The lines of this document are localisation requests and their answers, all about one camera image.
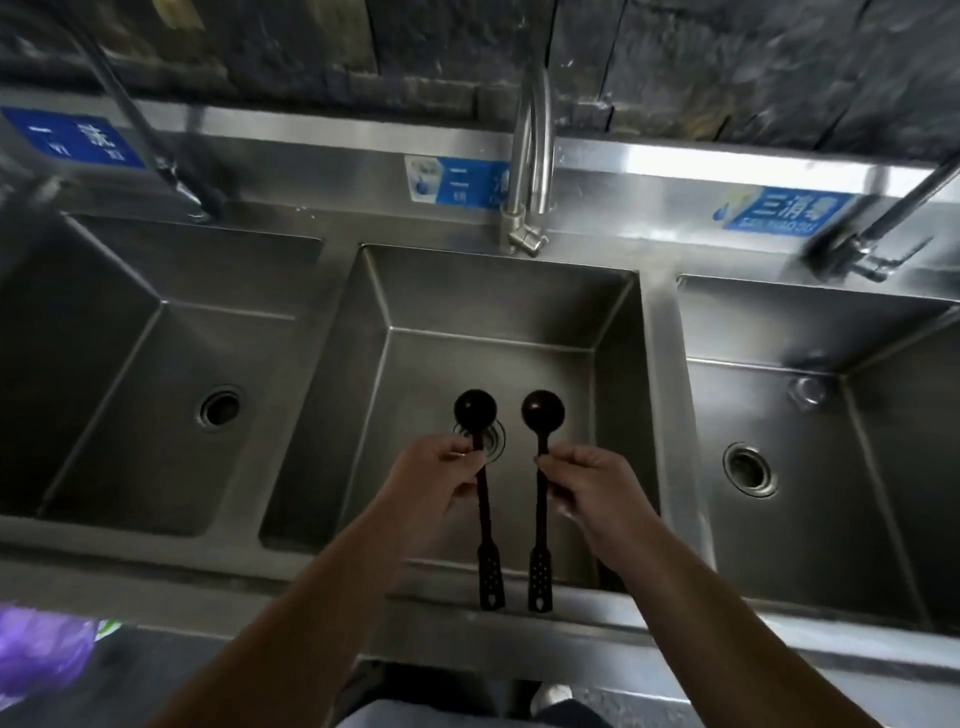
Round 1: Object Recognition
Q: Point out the blue sink label with drop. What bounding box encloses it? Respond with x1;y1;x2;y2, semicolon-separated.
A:
710;185;857;238

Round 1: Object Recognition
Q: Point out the person's left forearm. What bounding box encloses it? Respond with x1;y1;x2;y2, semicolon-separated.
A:
146;517;432;728

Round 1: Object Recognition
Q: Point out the stainless steel triple sink unit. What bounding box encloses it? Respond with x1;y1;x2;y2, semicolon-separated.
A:
0;86;960;680

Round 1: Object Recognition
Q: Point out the round steel sink drain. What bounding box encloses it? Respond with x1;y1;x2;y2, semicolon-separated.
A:
195;385;248;431
721;441;780;499
452;417;508;459

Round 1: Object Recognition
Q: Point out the white shoe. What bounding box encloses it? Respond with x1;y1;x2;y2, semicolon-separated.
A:
529;680;576;718

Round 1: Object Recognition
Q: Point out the person's left hand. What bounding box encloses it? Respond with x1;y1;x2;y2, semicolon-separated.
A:
378;435;490;555

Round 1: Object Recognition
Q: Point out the person's right hand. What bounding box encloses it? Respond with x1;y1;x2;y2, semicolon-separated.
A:
537;446;663;562

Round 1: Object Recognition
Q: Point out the purple plastic bag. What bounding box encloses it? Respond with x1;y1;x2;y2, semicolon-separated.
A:
0;603;103;723

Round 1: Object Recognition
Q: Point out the dark wooden ladle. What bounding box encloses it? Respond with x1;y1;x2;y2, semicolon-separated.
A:
453;388;508;612
521;388;567;616

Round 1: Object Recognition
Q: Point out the steel gooseneck faucet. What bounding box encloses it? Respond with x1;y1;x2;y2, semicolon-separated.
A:
804;148;960;285
67;18;228;226
498;63;557;260

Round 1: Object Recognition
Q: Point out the person's right forearm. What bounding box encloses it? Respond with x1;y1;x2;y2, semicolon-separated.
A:
585;525;890;728

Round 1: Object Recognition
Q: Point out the blue and white sink label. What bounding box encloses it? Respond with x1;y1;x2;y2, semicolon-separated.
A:
404;154;513;208

